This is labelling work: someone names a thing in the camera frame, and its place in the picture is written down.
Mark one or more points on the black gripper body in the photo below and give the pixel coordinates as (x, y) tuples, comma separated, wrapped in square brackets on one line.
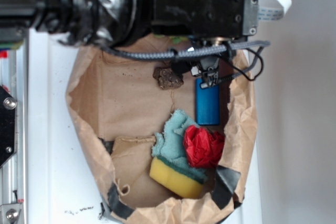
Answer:
[(205, 18)]

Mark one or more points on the black taped robot arm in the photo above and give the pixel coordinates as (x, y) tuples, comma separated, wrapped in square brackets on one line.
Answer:
[(119, 23)]

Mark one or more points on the brown owl figurine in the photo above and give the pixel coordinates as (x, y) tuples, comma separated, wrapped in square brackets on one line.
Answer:
[(167, 79)]

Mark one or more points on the blue rectangular block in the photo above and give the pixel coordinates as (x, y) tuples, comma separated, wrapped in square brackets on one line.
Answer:
[(207, 104)]

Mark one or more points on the brown paper bag tray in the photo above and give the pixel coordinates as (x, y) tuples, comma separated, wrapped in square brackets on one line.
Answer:
[(151, 161)]

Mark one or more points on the red crumpled paper ball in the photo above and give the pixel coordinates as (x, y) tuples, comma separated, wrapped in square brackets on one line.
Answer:
[(203, 149)]

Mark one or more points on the teal terry cloth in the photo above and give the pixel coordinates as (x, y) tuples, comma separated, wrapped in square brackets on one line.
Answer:
[(169, 144)]

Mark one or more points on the yellow green sponge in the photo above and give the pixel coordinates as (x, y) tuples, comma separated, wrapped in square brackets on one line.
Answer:
[(177, 182)]

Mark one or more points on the aluminium extrusion rail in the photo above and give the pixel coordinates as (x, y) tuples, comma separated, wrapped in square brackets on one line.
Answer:
[(14, 67)]

